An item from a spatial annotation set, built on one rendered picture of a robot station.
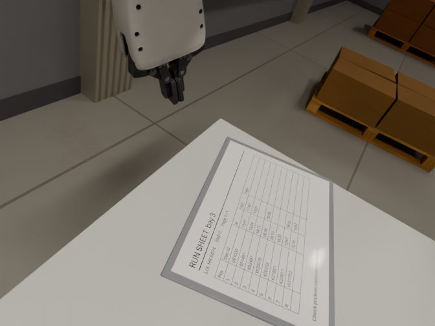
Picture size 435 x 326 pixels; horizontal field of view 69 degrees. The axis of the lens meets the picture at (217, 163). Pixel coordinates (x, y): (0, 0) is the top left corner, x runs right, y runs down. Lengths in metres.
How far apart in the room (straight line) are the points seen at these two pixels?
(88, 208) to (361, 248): 1.29
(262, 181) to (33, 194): 1.32
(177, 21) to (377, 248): 0.33
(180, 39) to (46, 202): 1.25
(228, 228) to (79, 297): 0.14
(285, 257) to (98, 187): 1.35
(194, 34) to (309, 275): 0.30
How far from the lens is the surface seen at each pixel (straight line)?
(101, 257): 0.28
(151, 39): 0.38
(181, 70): 0.44
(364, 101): 2.74
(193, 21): 0.40
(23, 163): 1.73
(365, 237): 0.40
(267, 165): 0.39
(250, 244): 0.31
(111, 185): 1.61
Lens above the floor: 1.20
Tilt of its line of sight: 40 degrees down
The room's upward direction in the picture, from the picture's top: 22 degrees clockwise
